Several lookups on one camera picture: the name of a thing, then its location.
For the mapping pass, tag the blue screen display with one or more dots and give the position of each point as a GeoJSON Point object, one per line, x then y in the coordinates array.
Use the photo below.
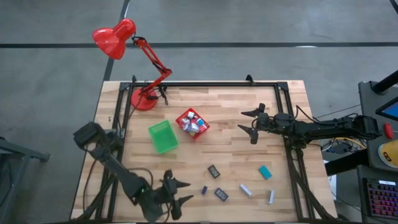
{"type": "Point", "coordinates": [390, 110]}

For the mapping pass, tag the black backlit keyboard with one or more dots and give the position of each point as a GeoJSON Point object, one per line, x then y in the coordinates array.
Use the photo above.
{"type": "Point", "coordinates": [382, 199]}

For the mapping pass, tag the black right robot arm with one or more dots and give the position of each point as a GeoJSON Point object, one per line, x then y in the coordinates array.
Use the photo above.
{"type": "Point", "coordinates": [326, 127]}

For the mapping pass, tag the small navy box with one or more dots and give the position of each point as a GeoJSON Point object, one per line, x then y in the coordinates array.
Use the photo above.
{"type": "Point", "coordinates": [204, 190]}

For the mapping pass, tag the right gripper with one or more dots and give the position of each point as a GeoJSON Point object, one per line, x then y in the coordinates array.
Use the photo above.
{"type": "Point", "coordinates": [264, 123]}

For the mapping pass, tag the green plastic basket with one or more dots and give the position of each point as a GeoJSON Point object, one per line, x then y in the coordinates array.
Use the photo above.
{"type": "Point", "coordinates": [163, 138]}

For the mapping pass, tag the teal box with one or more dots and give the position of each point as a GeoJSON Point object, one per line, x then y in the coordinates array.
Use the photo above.
{"type": "Point", "coordinates": [265, 172]}

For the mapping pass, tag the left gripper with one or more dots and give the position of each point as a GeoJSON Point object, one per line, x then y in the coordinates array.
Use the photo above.
{"type": "Point", "coordinates": [164, 196]}

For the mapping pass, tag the red desk lamp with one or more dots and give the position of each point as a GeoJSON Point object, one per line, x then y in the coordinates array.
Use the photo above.
{"type": "Point", "coordinates": [113, 40]}

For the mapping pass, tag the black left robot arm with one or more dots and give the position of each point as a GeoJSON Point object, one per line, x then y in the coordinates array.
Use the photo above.
{"type": "Point", "coordinates": [124, 177]}

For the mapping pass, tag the white USB charger block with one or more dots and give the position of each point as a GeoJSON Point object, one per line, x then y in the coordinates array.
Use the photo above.
{"type": "Point", "coordinates": [195, 127]}

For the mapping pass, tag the yellow round object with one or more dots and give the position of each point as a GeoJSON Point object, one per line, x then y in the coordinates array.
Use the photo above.
{"type": "Point", "coordinates": [390, 152]}

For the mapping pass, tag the red plastic basket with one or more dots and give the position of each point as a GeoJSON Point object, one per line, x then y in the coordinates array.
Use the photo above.
{"type": "Point", "coordinates": [178, 120]}

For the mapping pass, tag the black cart beam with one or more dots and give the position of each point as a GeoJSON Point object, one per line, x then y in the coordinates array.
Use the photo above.
{"type": "Point", "coordinates": [345, 163]}

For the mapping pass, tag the dark blue rectangular case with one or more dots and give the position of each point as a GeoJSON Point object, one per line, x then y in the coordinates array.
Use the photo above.
{"type": "Point", "coordinates": [221, 194]}

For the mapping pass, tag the grey equipment cart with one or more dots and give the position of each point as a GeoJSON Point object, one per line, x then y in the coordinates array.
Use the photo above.
{"type": "Point", "coordinates": [368, 124]}

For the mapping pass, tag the grey metal bracket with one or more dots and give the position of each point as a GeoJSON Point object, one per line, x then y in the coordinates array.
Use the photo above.
{"type": "Point", "coordinates": [120, 133]}

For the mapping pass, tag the white grey staple box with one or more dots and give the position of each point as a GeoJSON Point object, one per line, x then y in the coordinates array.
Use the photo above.
{"type": "Point", "coordinates": [245, 190]}

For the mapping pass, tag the black aluminium table frame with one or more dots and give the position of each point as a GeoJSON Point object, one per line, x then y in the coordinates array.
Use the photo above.
{"type": "Point", "coordinates": [202, 84]}

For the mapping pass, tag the black table clamp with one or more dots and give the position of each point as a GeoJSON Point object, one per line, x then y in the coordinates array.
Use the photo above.
{"type": "Point", "coordinates": [134, 78]}
{"type": "Point", "coordinates": [250, 79]}

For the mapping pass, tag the red stop button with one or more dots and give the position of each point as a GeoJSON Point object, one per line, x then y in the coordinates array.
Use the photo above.
{"type": "Point", "coordinates": [388, 130]}

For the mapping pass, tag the grey metal stand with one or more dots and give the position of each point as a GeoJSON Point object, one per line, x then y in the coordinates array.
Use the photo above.
{"type": "Point", "coordinates": [12, 149]}

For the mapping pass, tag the green USB charger cube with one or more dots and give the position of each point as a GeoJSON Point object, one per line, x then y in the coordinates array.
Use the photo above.
{"type": "Point", "coordinates": [192, 133]}

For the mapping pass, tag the black cart pole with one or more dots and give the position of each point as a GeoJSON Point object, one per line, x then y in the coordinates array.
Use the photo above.
{"type": "Point", "coordinates": [385, 82]}

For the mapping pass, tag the black rectangular case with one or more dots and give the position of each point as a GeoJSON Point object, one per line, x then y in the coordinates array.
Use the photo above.
{"type": "Point", "coordinates": [214, 171]}

